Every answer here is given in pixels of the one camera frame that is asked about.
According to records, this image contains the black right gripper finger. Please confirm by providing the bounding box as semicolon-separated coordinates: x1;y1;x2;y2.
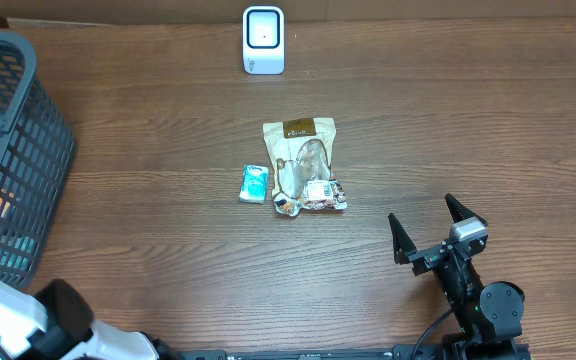
445;193;488;226
388;213;417;265

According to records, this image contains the beige dried food pouch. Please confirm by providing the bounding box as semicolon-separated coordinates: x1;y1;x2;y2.
262;117;347;217

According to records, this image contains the teal tissue pack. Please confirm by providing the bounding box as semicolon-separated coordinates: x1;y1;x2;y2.
239;165;269;204

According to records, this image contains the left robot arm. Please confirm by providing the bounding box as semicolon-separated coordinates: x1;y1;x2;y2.
0;279;181;360

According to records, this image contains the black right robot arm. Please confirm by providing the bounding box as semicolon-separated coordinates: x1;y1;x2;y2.
388;193;532;360

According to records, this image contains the white barcode scanner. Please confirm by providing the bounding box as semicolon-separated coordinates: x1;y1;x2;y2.
242;5;285;75

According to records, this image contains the grey plastic mesh basket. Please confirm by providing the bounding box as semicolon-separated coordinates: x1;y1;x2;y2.
0;32;77;289

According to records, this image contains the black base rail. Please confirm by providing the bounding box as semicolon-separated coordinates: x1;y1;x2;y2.
178;344;532;360

